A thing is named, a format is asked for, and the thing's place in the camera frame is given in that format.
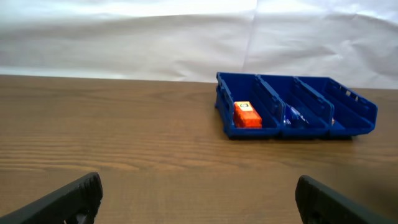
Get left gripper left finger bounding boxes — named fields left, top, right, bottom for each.
left=0, top=172, right=104, bottom=224

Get orange candy box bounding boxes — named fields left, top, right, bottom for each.
left=233, top=100, right=263, bottom=123
left=234, top=117, right=263, bottom=129

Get blue candy pack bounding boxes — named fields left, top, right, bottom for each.
left=283, top=105, right=296, bottom=129
left=290, top=107, right=310, bottom=129

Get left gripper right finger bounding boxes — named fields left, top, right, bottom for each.
left=295, top=174, right=397, bottom=224

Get blue tray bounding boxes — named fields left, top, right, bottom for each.
left=214, top=72, right=379, bottom=140

